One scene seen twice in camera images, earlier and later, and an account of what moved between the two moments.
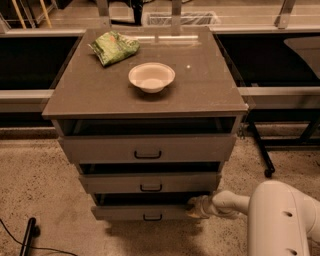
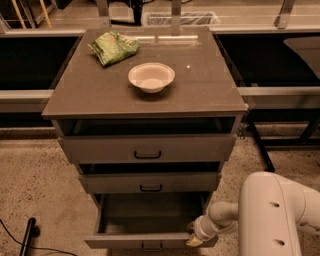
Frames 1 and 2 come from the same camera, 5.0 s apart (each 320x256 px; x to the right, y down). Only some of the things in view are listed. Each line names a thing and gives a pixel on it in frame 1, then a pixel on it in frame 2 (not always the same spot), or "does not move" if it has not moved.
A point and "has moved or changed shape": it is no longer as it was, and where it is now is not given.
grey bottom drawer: x=142 y=206 has moved or changed shape
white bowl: x=152 y=77 does not move
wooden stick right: x=46 y=13 does not move
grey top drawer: x=149 y=140 does not move
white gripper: x=202 y=206 -> x=201 y=229
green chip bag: x=110 y=46 does not move
